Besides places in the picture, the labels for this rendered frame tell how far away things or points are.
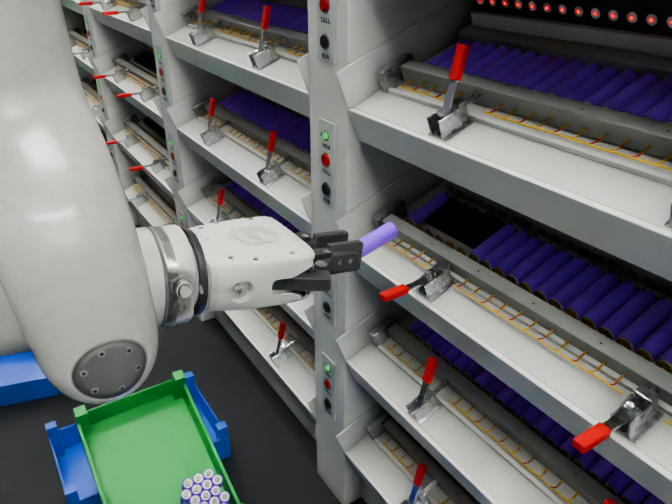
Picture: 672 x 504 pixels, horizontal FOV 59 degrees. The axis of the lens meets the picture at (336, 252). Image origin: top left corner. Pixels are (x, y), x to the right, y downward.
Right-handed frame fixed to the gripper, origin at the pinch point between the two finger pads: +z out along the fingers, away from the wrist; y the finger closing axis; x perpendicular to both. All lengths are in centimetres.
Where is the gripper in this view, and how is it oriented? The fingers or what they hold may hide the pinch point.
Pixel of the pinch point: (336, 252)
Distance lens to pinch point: 59.5
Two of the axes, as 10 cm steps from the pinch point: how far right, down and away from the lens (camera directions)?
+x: -1.3, 9.1, 3.9
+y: -5.4, -3.9, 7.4
